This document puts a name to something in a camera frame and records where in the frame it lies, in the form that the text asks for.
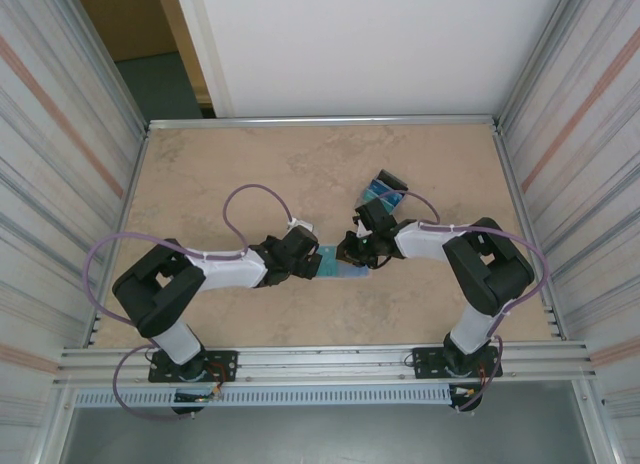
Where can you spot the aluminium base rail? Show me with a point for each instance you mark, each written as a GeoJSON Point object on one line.
{"type": "Point", "coordinates": [325, 366]}

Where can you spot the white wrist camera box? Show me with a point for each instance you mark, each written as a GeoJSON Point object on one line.
{"type": "Point", "coordinates": [302, 225]}
{"type": "Point", "coordinates": [363, 228]}

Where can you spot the brown wooden door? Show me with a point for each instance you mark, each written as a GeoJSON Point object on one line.
{"type": "Point", "coordinates": [125, 19]}

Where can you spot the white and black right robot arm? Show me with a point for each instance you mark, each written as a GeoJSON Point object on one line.
{"type": "Point", "coordinates": [425, 241]}

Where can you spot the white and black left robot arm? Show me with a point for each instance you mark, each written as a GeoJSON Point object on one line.
{"type": "Point", "coordinates": [225, 271]}

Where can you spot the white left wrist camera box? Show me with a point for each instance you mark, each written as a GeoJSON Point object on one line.
{"type": "Point", "coordinates": [302, 225]}

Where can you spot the aluminium table side rail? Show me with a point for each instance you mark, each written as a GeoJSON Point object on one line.
{"type": "Point", "coordinates": [505, 156]}

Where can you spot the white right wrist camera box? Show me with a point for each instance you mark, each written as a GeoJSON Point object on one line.
{"type": "Point", "coordinates": [363, 228]}

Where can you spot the black credit card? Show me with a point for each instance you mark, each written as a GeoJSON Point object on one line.
{"type": "Point", "coordinates": [390, 176]}

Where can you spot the aluminium table end rail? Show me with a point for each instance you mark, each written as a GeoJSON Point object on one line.
{"type": "Point", "coordinates": [325, 121]}

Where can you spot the beige card holder wallet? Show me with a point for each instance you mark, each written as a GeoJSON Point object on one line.
{"type": "Point", "coordinates": [357, 273]}

